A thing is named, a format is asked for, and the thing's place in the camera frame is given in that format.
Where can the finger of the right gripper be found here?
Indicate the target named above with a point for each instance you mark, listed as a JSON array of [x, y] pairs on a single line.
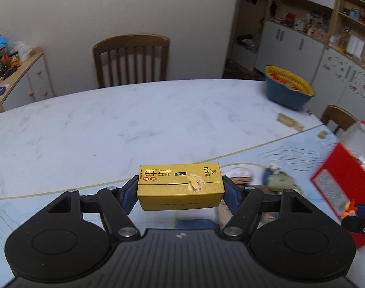
[[354, 224]]

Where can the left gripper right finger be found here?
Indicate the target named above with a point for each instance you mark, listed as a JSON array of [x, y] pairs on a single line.
[[245, 206]]

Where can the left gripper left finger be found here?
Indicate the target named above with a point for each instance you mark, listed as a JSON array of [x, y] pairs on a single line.
[[115, 206]]

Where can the yellow carton box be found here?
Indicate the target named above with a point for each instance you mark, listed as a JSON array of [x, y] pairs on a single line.
[[180, 186]]

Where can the red orange toy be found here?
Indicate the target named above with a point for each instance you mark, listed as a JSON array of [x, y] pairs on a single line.
[[349, 209]]

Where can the red white cardboard box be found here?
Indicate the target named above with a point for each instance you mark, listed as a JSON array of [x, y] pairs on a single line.
[[341, 178]]

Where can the blue patterned table mat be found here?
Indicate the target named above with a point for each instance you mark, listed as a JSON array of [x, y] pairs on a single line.
[[299, 155]]

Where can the small translucent bottle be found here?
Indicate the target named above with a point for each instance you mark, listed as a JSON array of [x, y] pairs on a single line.
[[290, 122]]

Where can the near wooden chair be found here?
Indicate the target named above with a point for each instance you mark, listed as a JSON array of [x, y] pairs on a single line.
[[339, 116]]

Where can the wooden chair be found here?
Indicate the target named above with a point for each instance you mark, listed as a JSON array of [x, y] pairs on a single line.
[[131, 59], [339, 116]]

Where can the blue yellow strainer basket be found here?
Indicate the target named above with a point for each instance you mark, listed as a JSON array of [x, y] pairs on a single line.
[[287, 89]]

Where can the far wooden chair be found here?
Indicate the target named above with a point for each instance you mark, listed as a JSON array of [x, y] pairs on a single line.
[[131, 59]]

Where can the white sideboard cabinet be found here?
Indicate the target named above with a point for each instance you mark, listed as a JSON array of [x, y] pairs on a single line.
[[30, 83]]

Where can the white wall cabinets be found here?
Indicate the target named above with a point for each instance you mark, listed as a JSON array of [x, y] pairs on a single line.
[[323, 42]]

